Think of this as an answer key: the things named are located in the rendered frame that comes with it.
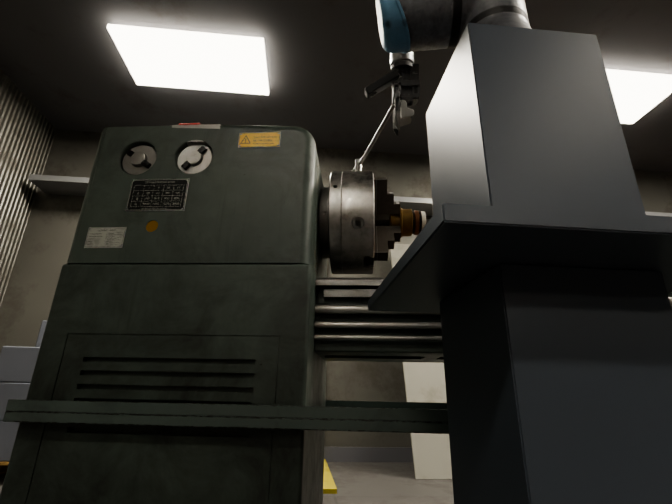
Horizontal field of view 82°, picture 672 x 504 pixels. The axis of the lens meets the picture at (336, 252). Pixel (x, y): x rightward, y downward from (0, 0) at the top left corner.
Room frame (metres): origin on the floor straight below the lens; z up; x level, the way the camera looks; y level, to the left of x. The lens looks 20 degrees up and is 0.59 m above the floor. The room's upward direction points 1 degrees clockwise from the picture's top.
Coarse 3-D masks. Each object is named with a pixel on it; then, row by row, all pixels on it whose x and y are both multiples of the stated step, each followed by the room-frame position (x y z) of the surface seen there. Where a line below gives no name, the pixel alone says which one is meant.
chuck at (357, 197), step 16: (352, 176) 0.96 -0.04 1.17; (368, 176) 0.96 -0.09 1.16; (352, 192) 0.94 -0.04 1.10; (368, 192) 0.94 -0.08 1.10; (352, 208) 0.94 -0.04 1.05; (368, 208) 0.94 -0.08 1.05; (368, 224) 0.95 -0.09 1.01; (352, 240) 0.98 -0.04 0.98; (368, 240) 0.98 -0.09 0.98; (352, 256) 1.02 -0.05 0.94; (352, 272) 1.10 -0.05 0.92; (368, 272) 1.10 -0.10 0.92
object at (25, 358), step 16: (16, 352) 2.77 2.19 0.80; (32, 352) 2.78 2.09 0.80; (0, 368) 2.76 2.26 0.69; (16, 368) 2.77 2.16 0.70; (32, 368) 2.78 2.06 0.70; (0, 384) 2.76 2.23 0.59; (16, 384) 2.77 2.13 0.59; (0, 400) 2.76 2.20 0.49; (0, 416) 2.77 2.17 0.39; (0, 432) 2.77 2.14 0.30; (16, 432) 2.78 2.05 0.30; (0, 448) 2.77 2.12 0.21; (0, 464) 2.77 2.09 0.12
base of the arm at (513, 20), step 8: (496, 8) 0.47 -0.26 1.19; (504, 8) 0.47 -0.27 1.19; (512, 8) 0.47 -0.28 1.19; (480, 16) 0.48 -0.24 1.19; (488, 16) 0.47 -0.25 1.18; (496, 16) 0.47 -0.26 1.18; (504, 16) 0.47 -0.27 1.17; (512, 16) 0.47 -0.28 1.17; (520, 16) 0.47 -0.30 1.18; (496, 24) 0.46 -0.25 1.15; (504, 24) 0.46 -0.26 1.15; (512, 24) 0.46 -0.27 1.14; (520, 24) 0.46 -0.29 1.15; (528, 24) 0.48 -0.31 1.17
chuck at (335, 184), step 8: (336, 176) 0.97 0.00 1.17; (336, 184) 0.95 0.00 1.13; (336, 192) 0.94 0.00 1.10; (328, 200) 0.95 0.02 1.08; (336, 200) 0.94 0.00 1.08; (328, 208) 0.95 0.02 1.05; (336, 208) 0.94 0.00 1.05; (328, 216) 0.95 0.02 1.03; (336, 216) 0.95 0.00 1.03; (328, 224) 0.96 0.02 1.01; (336, 224) 0.96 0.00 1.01; (328, 232) 0.97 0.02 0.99; (336, 232) 0.97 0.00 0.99; (336, 240) 0.98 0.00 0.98; (336, 248) 1.00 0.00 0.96; (336, 256) 1.02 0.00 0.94; (336, 264) 1.05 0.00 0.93; (336, 272) 1.11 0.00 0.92
